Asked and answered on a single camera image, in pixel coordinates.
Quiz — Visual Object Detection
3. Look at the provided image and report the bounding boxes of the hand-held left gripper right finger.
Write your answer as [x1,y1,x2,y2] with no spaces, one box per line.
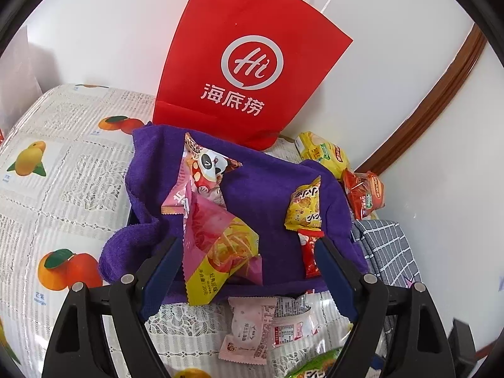
[314,237,459,378]

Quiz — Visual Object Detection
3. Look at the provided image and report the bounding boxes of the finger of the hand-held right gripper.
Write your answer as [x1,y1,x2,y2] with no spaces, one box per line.
[449,318,479,368]

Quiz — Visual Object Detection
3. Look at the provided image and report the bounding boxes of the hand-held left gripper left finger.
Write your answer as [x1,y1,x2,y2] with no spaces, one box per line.
[41,235,184,378]

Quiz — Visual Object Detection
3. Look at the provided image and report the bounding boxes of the red snack packet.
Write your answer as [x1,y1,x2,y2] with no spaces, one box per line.
[297,229,325,278]

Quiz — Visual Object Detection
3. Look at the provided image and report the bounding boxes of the pink triangular chips packet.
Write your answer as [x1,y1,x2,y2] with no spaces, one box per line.
[182,193,262,307]

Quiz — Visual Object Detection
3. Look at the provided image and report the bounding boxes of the white red-label snack packet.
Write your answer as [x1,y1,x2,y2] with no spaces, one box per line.
[272,295,321,349]

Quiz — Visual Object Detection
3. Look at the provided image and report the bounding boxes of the yellow snack packet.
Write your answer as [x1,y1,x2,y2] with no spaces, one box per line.
[284,176,324,231]

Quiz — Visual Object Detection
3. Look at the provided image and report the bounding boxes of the purple towel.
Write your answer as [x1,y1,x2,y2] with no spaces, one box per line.
[98,124,371,321]

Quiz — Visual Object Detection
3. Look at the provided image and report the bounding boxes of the panda print snack packet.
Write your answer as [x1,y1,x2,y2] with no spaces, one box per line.
[161,132,243,216]

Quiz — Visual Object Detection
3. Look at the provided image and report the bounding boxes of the grey checked folded cloth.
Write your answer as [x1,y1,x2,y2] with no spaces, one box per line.
[350,219,427,347]

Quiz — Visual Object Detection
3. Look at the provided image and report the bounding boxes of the green triangular snack packet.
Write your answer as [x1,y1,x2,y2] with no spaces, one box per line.
[285,346,345,378]

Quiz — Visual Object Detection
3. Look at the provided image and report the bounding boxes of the red chips bag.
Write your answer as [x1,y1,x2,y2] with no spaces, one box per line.
[342,169,386,221]

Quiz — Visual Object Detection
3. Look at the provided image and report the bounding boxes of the fruit print tablecloth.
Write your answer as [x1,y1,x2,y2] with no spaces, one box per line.
[0,83,394,378]

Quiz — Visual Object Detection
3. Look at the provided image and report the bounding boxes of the yellow chips bag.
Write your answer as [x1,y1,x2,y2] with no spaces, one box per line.
[295,132,350,180]

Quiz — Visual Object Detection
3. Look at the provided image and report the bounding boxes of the red paper bag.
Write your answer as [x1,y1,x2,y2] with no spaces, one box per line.
[152,0,354,151]

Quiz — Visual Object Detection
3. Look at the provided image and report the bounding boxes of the white plastic shopping bag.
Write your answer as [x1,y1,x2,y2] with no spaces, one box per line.
[0,26,43,105]

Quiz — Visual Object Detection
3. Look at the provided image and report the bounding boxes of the brown wooden door frame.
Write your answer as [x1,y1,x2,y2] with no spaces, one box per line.
[354,24,489,176]

